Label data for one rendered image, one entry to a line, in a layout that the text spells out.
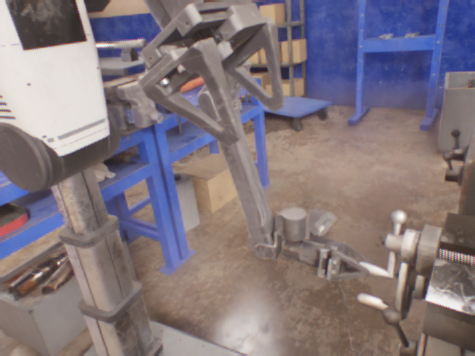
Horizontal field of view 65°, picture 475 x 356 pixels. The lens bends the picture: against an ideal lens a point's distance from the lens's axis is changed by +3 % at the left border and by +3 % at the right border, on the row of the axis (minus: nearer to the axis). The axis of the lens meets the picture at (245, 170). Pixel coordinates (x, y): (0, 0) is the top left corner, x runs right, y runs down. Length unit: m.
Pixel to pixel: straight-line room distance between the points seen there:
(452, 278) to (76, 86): 0.80
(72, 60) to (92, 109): 0.10
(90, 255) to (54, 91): 0.40
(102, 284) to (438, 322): 0.74
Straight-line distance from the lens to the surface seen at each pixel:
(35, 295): 2.00
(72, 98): 0.84
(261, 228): 0.89
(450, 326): 0.74
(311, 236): 0.89
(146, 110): 1.67
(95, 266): 1.00
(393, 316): 0.80
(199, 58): 0.26
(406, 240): 0.81
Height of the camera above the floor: 1.35
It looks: 24 degrees down
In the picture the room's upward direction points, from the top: 6 degrees counter-clockwise
